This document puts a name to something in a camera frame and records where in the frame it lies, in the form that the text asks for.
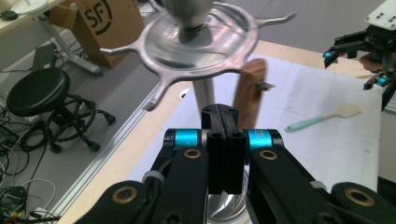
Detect black computer mouse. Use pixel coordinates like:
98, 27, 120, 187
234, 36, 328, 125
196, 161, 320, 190
0, 9, 19, 22

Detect wooden-handled wire whisk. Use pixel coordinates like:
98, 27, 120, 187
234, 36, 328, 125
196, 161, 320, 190
233, 58, 276, 129

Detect white dish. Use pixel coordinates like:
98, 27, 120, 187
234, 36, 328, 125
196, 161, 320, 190
10, 0, 50, 15

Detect metal utensil stand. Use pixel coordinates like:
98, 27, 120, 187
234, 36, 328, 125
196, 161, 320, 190
99, 0, 297, 224

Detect large cardboard box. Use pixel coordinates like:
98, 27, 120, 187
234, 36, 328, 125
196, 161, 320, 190
74, 0, 146, 69

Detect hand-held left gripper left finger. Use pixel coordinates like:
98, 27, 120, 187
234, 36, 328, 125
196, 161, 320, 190
163, 104, 226, 194

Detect green-handled beige spatula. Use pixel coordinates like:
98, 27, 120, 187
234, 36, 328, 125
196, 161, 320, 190
284, 102, 363, 133

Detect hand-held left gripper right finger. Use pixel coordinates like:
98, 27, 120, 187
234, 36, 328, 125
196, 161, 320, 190
221, 105, 284, 194

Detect black round stool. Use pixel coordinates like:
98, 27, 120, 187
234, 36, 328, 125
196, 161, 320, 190
6, 67, 117, 154

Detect black flat device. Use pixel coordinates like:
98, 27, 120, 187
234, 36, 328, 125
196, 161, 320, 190
31, 43, 60, 73

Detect tangle of floor cables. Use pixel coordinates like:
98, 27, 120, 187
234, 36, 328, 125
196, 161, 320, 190
0, 102, 62, 224

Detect white-legged desk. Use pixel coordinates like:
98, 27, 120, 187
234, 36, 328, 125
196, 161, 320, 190
0, 0, 104, 77

